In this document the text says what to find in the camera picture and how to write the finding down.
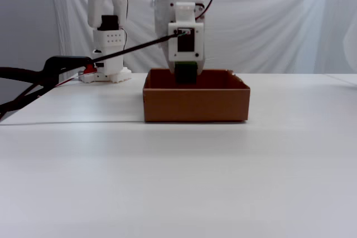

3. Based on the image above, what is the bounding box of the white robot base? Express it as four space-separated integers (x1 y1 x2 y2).
79 66 132 84

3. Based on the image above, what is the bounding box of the red white power wire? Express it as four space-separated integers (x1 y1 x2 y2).
55 71 84 87

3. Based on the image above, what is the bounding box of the brown cardboard box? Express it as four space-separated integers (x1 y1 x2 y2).
142 68 251 123

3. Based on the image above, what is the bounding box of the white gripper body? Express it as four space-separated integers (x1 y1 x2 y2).
154 0 206 61

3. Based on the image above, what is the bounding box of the black camera cable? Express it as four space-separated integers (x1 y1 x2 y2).
93 32 181 62

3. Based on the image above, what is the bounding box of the white cloth backdrop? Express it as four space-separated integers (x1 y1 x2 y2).
47 0 357 75

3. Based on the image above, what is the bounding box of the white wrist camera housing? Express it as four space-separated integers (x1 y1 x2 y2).
168 1 206 62

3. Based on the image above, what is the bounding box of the green cube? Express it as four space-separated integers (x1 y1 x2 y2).
175 62 198 85

